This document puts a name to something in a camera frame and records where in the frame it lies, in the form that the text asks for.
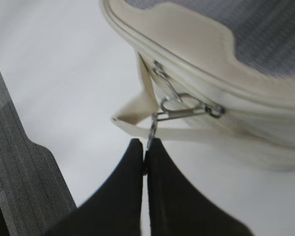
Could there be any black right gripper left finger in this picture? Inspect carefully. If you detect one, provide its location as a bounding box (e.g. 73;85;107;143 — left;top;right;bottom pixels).
45;139;143;236

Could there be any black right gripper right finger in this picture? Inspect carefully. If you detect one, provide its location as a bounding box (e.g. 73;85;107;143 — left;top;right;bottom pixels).
145;138;253;236

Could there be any metal zipper pull ring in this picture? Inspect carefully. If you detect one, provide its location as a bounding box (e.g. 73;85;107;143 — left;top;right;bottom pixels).
142;60;226;175

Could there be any cream fabric bag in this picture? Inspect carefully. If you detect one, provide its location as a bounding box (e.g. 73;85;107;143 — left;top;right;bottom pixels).
101;0;295;170

